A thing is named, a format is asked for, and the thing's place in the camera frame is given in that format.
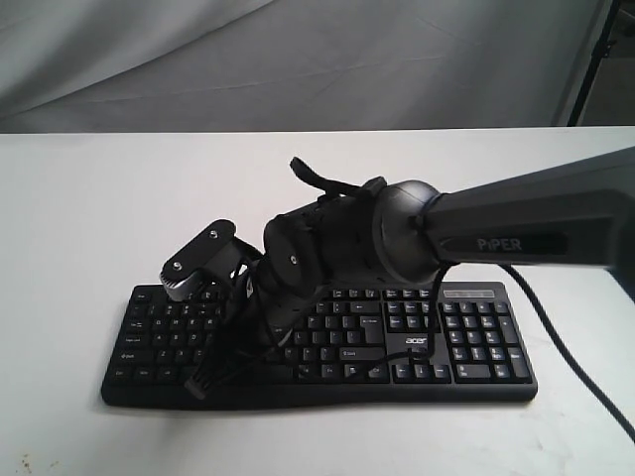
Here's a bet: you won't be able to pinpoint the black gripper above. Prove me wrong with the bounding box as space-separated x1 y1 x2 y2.
185 267 318 399

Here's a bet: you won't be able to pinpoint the black acer keyboard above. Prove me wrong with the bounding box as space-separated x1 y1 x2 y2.
101 282 538 411

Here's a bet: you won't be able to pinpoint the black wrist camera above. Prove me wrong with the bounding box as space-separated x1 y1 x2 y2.
160 219 262 301

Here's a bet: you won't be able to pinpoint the black stand pole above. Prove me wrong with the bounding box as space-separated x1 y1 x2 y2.
566 1 634 127

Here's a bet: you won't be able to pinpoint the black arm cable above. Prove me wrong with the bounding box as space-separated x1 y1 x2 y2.
297 262 635 476

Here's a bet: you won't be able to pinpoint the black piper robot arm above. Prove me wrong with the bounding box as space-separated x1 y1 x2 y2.
172 149 634 399

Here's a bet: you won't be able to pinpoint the grey backdrop cloth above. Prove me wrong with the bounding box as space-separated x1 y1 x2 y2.
1 1 609 133

